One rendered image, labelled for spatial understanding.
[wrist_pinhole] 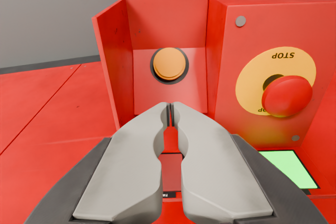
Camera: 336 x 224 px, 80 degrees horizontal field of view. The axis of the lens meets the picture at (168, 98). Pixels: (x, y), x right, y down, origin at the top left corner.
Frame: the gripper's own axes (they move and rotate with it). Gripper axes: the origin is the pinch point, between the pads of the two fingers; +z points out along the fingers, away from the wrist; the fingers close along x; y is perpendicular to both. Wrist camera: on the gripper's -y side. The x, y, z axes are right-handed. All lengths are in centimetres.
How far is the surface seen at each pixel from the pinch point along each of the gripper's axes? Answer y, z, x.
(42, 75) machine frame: 23, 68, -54
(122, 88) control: 1.4, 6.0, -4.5
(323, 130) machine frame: 18.3, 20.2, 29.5
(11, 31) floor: 7, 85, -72
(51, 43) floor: 13, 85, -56
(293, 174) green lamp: 9.9, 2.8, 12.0
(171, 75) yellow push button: 2.1, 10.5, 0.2
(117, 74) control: -0.3, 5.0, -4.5
